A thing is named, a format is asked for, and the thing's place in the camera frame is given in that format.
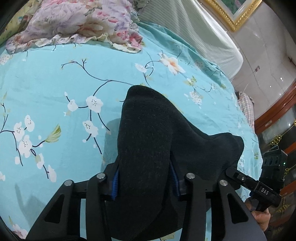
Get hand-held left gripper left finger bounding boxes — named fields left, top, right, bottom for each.
left=25, top=162, right=121, bottom=241

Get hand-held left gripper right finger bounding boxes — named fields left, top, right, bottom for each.
left=170, top=160, right=266, bottom=241

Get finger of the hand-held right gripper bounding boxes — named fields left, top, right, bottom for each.
left=225, top=167, right=259, bottom=193

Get black pants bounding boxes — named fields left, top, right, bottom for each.
left=103, top=85, right=245, bottom=239

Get person's right hand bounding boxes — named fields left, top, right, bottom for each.
left=245, top=199, right=271, bottom=232

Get brown wooden cabinet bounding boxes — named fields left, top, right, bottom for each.
left=254, top=80, right=296, bottom=227

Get plaid cloth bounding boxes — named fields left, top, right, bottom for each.
left=236, top=91, right=255, bottom=128

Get turquoise floral bed sheet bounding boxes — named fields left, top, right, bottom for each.
left=0, top=21, right=264, bottom=241

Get white striped blanket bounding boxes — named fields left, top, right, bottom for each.
left=136, top=0, right=244, bottom=81

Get gold framed picture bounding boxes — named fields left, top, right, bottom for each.
left=199, top=0, right=263, bottom=32

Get pink purple floral pillow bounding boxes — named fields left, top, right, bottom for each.
left=5, top=0, right=144, bottom=54

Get yellow cartoon print pillow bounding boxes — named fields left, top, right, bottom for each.
left=0, top=0, right=42, bottom=44

